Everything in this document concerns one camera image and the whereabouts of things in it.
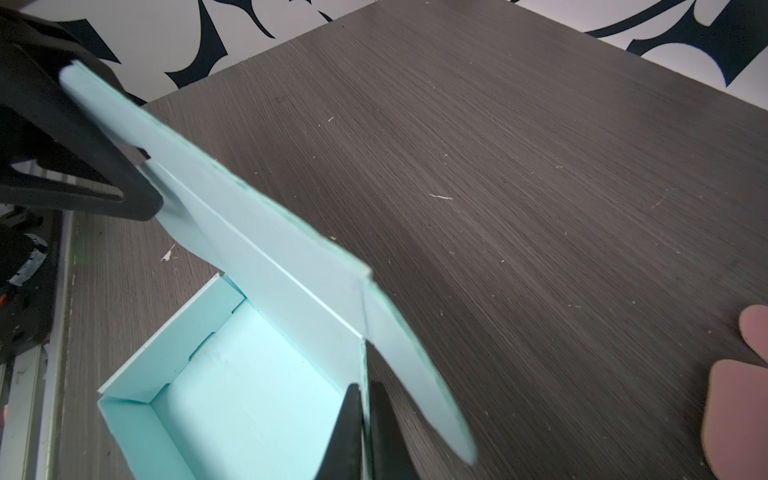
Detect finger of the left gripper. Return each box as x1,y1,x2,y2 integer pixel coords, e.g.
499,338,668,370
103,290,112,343
1,8,163,221

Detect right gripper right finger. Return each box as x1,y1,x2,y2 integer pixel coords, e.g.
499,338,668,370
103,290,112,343
369,382,419,480

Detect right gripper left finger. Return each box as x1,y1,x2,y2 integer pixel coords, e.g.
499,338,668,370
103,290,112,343
315,384,364,480

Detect light blue paper box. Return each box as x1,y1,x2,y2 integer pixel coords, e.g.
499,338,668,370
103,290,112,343
59,62,477,479

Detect pink flat paper box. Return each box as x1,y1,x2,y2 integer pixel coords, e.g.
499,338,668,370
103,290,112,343
700,304,768,480

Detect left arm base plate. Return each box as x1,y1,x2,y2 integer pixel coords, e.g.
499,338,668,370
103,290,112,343
1,209,62,363

